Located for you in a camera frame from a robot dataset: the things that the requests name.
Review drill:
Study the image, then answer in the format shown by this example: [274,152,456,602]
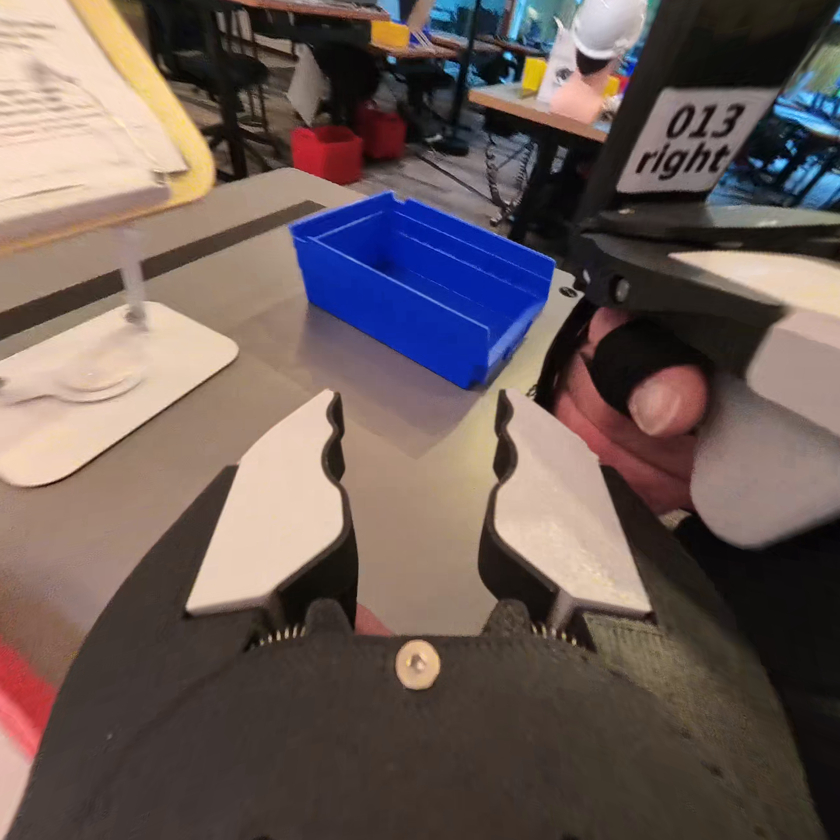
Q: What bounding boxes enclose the person's right forearm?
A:
[656,508,840,834]

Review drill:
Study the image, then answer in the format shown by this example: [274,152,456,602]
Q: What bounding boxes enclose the white document stand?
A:
[0,220,240,489]

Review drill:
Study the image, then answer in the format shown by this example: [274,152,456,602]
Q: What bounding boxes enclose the red blurred object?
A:
[0,638,59,765]

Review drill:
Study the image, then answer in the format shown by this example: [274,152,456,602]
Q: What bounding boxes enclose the paper sheets on yellow board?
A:
[0,0,217,253]

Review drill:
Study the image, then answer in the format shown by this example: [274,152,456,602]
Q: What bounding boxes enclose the long wooden table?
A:
[197,0,546,181]

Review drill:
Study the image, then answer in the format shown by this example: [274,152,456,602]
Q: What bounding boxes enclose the white printed bag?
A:
[537,18,580,105]

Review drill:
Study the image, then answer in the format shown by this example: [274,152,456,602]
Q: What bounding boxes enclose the blue plastic box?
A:
[289,190,557,391]

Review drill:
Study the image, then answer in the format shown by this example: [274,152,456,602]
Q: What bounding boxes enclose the red plastic bin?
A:
[290,125,365,187]
[356,105,408,161]

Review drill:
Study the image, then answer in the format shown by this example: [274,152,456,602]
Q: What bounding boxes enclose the white hard hat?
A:
[571,0,649,61]

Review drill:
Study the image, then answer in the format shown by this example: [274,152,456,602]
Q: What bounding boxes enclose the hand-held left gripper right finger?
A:
[478,388,655,635]

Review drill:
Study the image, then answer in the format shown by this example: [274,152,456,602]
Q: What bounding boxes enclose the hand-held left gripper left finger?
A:
[185,389,361,635]

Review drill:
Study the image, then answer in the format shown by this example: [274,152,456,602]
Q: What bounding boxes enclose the person's right hand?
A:
[550,307,714,514]

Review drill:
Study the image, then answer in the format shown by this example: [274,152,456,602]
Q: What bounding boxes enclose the pink mannequin head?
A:
[549,51,616,124]

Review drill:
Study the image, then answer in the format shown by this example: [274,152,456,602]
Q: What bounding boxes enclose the black chair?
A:
[139,0,271,179]

